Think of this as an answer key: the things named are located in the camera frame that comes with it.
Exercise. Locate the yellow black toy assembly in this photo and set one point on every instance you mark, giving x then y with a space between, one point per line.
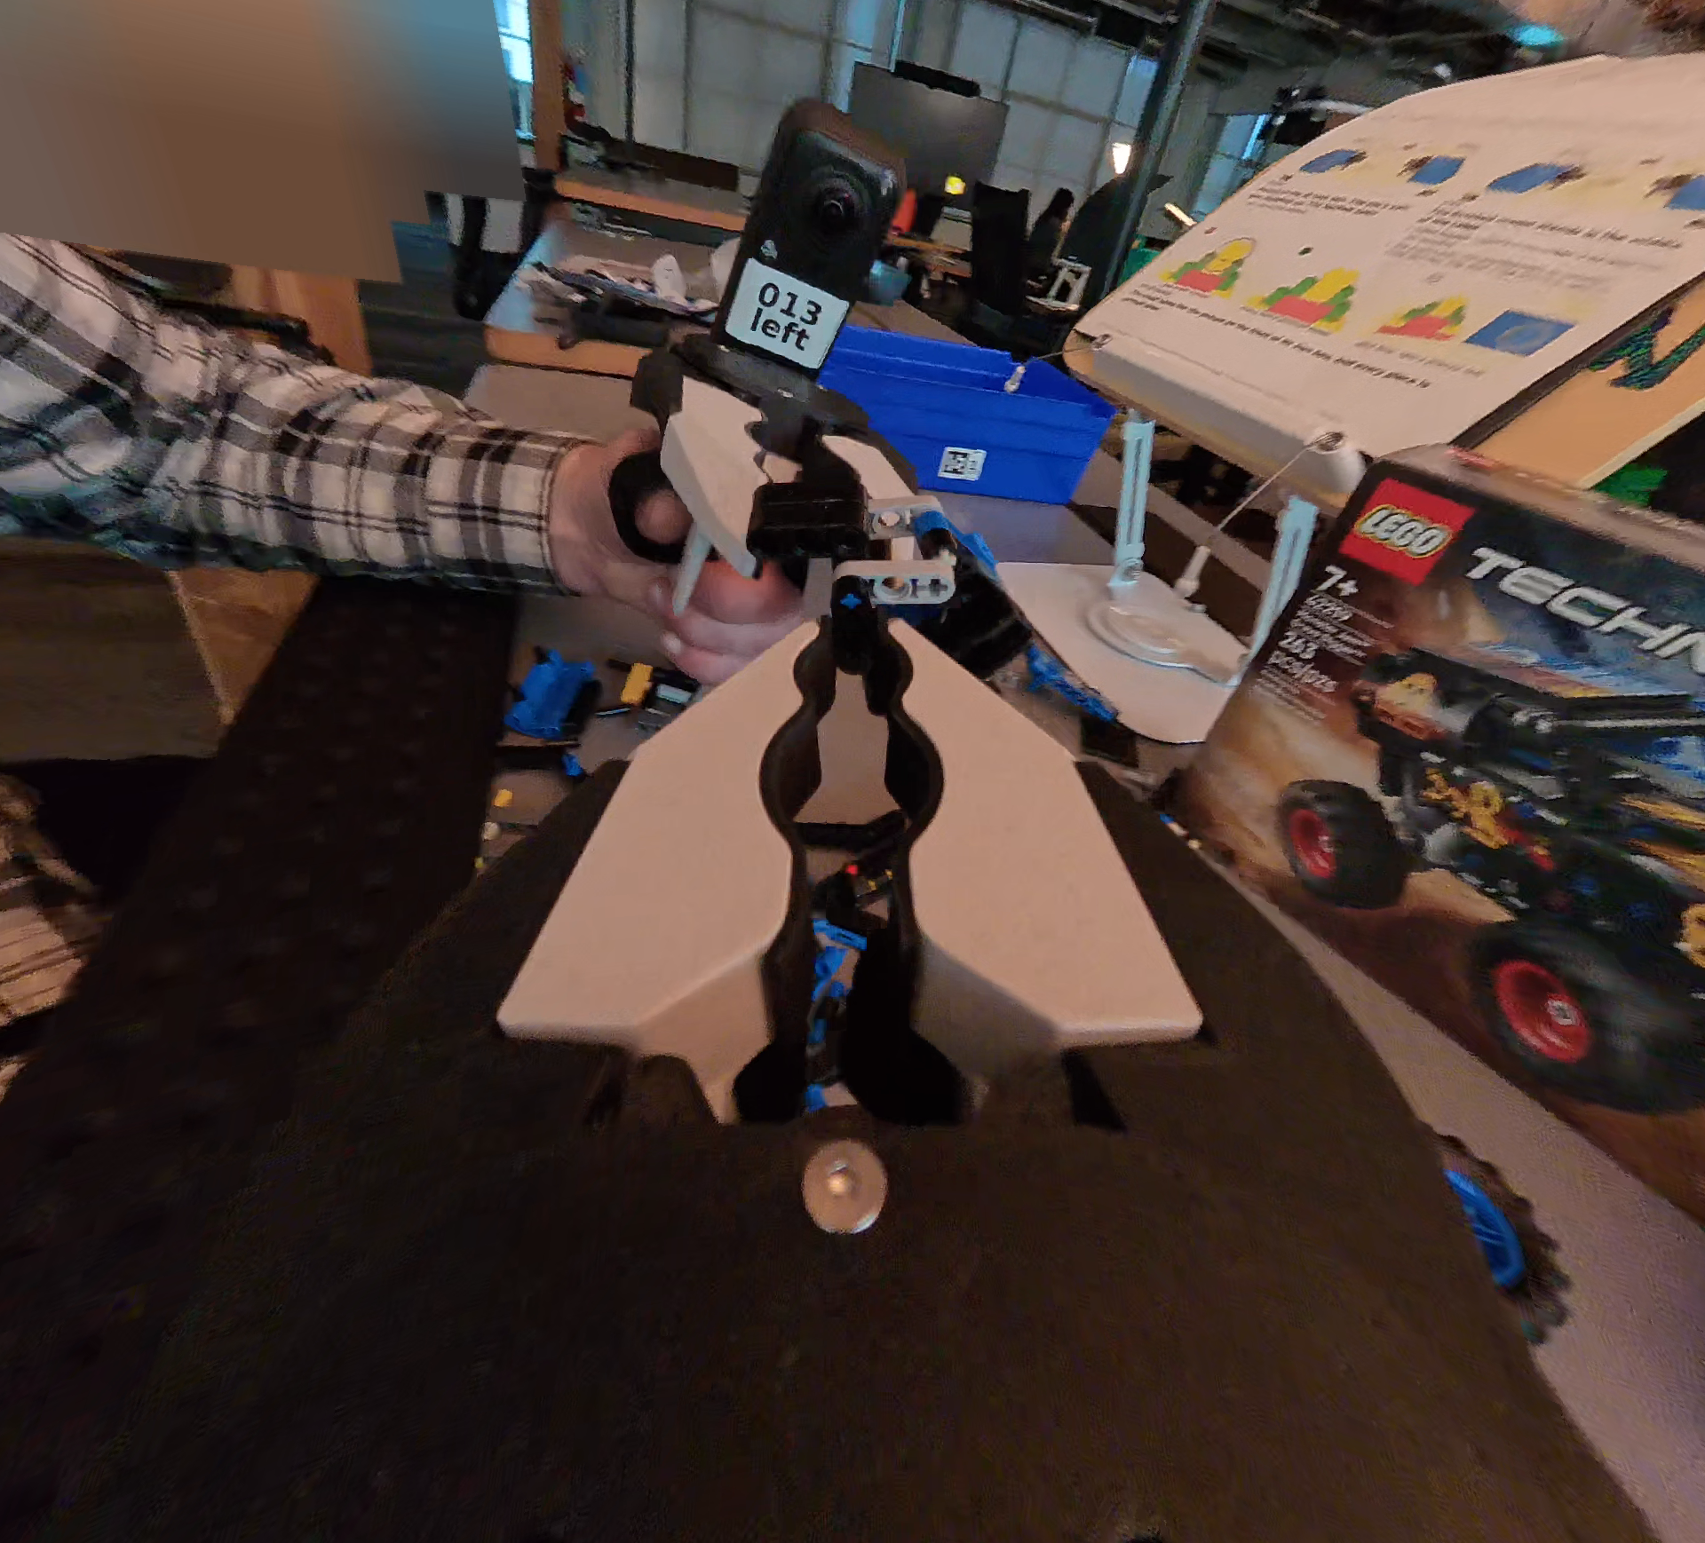
639 690

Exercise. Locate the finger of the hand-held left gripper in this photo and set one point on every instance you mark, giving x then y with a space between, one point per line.
861 476
719 465

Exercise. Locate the blue toy scoop piece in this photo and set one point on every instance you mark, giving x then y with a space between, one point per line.
555 699

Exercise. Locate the person's left hand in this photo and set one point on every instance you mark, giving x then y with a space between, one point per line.
593 516

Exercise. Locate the black background chair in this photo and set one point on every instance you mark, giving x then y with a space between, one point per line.
486 256
1005 256

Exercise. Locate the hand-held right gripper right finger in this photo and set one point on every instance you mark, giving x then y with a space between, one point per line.
1055 907

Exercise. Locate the person's plaid clothed body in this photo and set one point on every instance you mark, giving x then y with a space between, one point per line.
24 907

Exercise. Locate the black wheel blue rim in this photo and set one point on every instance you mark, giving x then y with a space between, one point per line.
1494 1236

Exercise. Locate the grey desk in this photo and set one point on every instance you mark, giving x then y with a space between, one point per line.
1624 1252

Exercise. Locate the background wooden desk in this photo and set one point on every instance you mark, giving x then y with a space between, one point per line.
575 239

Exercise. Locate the black computer monitor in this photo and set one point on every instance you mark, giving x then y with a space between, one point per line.
926 122

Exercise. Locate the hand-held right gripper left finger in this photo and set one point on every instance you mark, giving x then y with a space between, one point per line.
669 907

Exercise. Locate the small blue toy assembly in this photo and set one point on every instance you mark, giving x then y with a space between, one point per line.
1068 677

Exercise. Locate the monster truck toy set box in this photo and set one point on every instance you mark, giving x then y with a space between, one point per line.
1494 773

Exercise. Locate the small blue toy connector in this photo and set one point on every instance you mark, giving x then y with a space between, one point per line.
833 972

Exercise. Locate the blue plastic bin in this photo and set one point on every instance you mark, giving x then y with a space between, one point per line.
957 412

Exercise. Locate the black perforated board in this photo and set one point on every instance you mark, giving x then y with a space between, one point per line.
269 907

